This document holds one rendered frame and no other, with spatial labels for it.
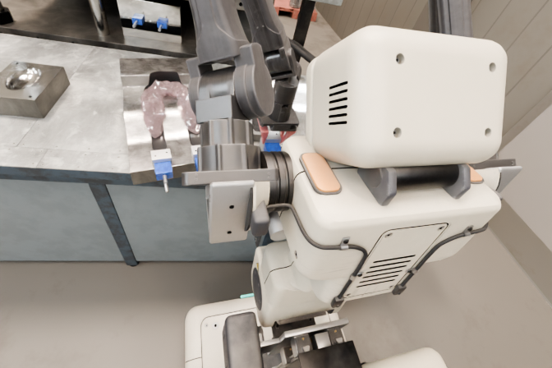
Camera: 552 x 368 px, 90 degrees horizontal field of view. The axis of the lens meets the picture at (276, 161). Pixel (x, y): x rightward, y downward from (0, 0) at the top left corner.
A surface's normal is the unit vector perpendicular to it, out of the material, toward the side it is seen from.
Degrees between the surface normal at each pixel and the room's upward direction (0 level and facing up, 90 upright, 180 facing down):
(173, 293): 0
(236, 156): 37
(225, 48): 70
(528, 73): 90
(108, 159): 0
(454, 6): 65
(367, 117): 58
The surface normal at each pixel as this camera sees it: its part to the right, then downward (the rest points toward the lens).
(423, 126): 0.29, 0.09
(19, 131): 0.19, -0.68
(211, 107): -0.34, -0.06
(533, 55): -0.96, 0.04
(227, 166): 0.10, -0.09
